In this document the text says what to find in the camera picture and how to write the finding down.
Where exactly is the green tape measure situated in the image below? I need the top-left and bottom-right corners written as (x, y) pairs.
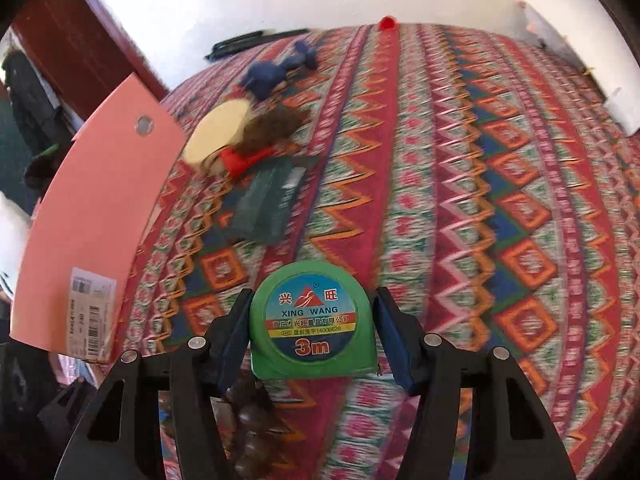
top-left (248, 265), bottom-right (382, 380)

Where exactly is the pink cardboard box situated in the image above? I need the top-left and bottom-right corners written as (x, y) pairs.
top-left (9, 72), bottom-right (187, 362)

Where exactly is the dark green packet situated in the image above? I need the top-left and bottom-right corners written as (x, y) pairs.
top-left (225, 154), bottom-right (318, 245)

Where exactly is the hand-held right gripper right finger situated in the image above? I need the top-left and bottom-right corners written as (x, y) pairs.
top-left (371, 286), bottom-right (577, 480)

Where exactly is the dark red wooden door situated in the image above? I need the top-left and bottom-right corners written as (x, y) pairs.
top-left (10, 0), bottom-right (171, 122)

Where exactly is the black marker pen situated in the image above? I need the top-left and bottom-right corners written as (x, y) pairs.
top-left (205, 40), bottom-right (266, 61)
top-left (212, 29), bottom-right (311, 53)

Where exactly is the dark hanging jacket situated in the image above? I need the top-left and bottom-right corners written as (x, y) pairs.
top-left (0, 47), bottom-right (63, 196)

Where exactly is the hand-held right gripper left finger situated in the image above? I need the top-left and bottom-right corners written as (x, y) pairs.
top-left (60, 287), bottom-right (254, 480)

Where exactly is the brown wooden bead bracelet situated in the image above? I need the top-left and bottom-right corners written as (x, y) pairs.
top-left (220, 377), bottom-right (296, 480)

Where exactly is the patterned red woven blanket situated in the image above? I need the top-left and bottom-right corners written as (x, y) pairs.
top-left (112, 22), bottom-right (640, 480)

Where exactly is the white pillow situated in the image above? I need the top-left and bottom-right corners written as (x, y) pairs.
top-left (522, 0), bottom-right (640, 136)

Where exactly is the blue plush toy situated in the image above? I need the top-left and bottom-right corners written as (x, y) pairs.
top-left (241, 41), bottom-right (318, 101)

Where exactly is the brown bristle brush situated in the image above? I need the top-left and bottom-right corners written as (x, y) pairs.
top-left (220, 105), bottom-right (311, 182)

